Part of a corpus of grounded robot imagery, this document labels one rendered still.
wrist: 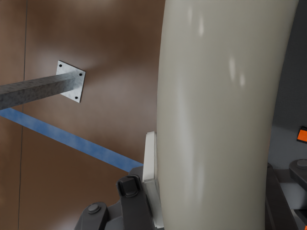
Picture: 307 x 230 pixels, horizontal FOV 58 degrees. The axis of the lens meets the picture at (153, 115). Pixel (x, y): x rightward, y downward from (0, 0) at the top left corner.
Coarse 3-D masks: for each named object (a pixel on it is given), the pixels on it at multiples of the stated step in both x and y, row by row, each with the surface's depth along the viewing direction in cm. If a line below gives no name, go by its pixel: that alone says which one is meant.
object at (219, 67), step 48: (192, 0) 6; (240, 0) 5; (288, 0) 6; (192, 48) 6; (240, 48) 6; (192, 96) 6; (240, 96) 6; (192, 144) 6; (240, 144) 6; (192, 192) 7; (240, 192) 7
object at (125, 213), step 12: (120, 180) 14; (132, 180) 13; (120, 192) 13; (132, 192) 13; (132, 204) 13; (144, 204) 12; (132, 216) 12; (144, 216) 12; (132, 228) 11; (144, 228) 11
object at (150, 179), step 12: (156, 144) 18; (144, 156) 17; (156, 156) 17; (144, 168) 15; (156, 168) 15; (144, 180) 14; (156, 180) 14; (156, 192) 14; (156, 204) 14; (156, 216) 14
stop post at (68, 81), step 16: (64, 64) 165; (32, 80) 143; (48, 80) 149; (64, 80) 156; (80, 80) 163; (0, 96) 120; (16, 96) 129; (32, 96) 138; (48, 96) 149; (80, 96) 166
